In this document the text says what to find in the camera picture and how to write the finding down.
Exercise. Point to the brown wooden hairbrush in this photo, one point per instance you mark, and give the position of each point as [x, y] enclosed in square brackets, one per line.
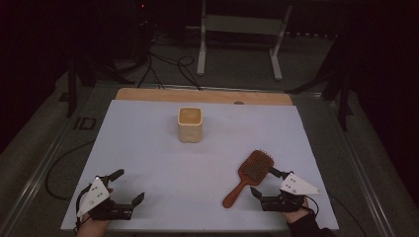
[255, 168]

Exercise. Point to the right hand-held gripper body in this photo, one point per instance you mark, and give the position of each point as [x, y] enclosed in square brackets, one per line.
[296, 186]

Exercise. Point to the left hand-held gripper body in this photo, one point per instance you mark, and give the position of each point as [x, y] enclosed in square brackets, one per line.
[95, 196]

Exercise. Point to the white table mat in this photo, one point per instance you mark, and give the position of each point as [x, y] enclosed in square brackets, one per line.
[184, 184]

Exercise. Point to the black tripod stand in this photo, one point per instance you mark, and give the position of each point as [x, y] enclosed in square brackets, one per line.
[344, 98]
[71, 89]

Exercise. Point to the white metal stand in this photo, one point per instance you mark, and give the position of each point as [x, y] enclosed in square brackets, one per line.
[242, 24]

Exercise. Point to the person's right hand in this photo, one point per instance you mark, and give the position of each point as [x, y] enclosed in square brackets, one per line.
[294, 216]

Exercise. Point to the cream square cup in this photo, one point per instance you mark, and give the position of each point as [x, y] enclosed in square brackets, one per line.
[190, 130]

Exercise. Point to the metal floor rail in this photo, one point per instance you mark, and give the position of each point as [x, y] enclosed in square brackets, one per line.
[36, 184]
[359, 177]

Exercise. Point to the person's left hand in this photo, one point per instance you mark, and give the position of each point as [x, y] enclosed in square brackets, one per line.
[90, 227]

